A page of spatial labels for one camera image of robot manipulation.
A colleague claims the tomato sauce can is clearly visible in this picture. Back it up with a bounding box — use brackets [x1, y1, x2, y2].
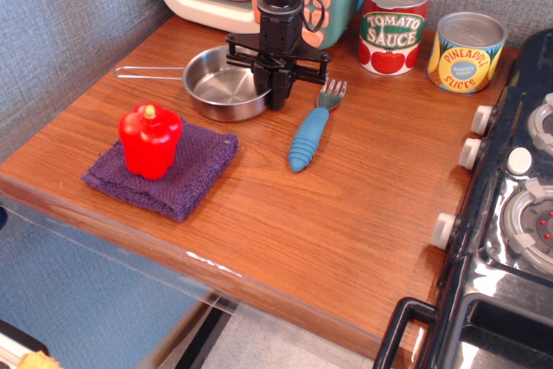
[358, 0, 430, 76]

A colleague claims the pineapple slices can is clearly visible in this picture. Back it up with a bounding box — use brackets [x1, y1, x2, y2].
[427, 11, 507, 94]

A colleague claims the red toy bell pepper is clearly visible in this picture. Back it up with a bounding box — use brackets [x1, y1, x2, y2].
[118, 103, 183, 181]

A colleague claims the black toy stove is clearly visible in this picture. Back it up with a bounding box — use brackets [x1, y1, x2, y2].
[374, 29, 552, 368]

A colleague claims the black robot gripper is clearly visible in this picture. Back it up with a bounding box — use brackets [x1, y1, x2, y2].
[226, 0, 330, 111]

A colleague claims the purple folded cloth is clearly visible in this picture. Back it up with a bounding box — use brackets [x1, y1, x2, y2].
[82, 121, 238, 222]

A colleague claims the blue handled toy fork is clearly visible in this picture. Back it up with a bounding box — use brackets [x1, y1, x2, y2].
[288, 80, 347, 172]

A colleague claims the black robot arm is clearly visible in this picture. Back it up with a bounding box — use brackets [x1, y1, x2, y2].
[226, 0, 331, 110]

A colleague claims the small steel pot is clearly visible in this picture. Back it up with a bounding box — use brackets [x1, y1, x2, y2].
[113, 46, 268, 123]

